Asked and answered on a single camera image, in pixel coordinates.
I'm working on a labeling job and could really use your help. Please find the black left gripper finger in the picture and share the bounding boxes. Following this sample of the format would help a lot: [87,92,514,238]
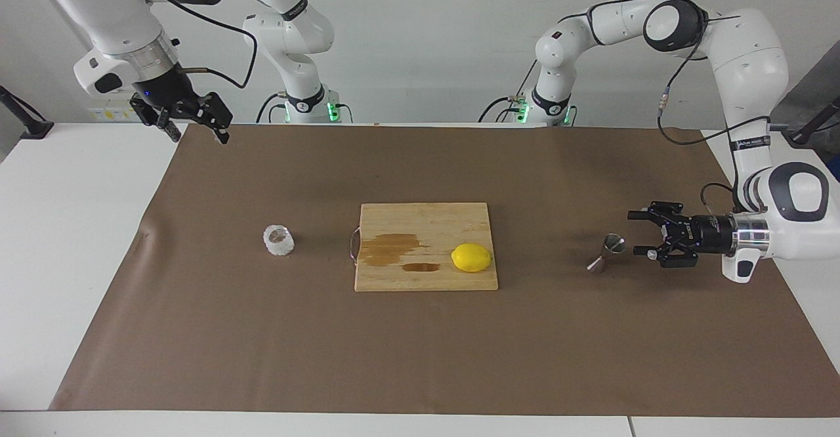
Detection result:
[633,240,698,269]
[627,201,686,229]

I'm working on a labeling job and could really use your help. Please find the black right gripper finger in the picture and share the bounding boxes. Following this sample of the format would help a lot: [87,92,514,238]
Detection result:
[129,94,182,143]
[187,93,234,144]

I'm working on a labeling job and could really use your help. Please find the steel jigger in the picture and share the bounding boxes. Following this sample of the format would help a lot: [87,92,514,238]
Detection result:
[586,233,626,274]

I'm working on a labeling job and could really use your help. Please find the small clear glass cup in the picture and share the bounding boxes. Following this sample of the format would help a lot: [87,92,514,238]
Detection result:
[262,224,295,258]

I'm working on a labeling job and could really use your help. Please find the black stand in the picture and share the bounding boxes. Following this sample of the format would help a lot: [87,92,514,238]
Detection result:
[784,96,840,149]
[0,85,54,140]

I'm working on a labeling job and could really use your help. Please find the brown paper table mat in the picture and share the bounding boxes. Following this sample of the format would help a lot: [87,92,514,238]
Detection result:
[49,123,840,418]

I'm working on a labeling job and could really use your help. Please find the dark grey partition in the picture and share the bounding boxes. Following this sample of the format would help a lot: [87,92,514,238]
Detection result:
[781,40,840,129]

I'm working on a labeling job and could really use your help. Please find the yellow lemon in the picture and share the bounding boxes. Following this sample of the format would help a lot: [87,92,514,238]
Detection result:
[451,243,493,274]

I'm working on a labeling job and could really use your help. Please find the wooden cutting board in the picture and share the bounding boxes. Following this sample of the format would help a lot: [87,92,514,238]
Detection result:
[350,202,499,292]

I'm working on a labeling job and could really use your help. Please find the black base cable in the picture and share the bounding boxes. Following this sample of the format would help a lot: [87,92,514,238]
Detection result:
[256,93,289,124]
[478,96,519,123]

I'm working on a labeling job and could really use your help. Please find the white wall outlet strip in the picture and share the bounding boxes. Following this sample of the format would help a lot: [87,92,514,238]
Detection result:
[87,98,142,123]

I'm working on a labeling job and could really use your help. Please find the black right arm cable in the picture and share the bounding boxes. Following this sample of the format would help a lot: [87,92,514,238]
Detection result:
[135,0,258,90]

